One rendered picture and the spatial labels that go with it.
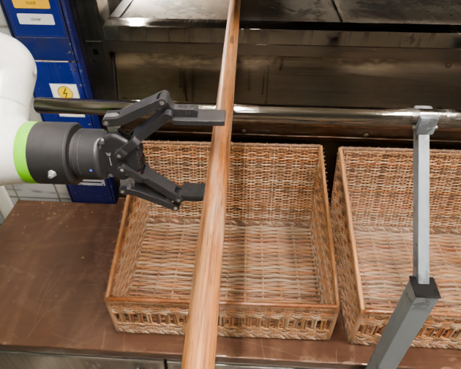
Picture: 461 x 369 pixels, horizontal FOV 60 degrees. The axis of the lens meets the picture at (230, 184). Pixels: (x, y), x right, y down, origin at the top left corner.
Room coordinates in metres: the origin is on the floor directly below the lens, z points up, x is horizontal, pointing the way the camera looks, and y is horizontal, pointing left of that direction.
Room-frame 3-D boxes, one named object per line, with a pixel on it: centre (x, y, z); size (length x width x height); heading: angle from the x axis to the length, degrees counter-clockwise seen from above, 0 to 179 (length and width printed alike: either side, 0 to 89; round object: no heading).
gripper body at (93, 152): (0.47, 0.18, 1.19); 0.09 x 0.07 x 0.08; 87
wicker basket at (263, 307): (0.75, 0.01, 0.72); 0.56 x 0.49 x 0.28; 88
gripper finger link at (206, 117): (0.47, 0.04, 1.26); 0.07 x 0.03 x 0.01; 87
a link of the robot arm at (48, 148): (0.48, 0.25, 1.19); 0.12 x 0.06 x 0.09; 177
